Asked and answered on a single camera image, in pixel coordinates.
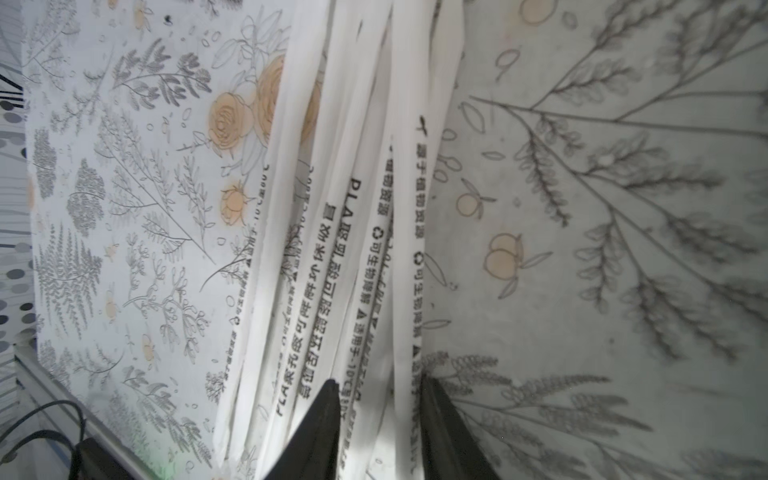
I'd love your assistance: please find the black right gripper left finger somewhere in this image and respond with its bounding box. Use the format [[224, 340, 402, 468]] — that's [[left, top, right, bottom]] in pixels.
[[266, 379, 341, 480]]

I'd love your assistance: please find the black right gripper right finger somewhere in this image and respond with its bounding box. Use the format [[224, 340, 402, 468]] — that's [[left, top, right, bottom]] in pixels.
[[420, 375, 499, 480]]

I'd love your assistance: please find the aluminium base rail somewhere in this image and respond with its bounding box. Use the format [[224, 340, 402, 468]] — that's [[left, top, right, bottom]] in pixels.
[[11, 341, 157, 480]]

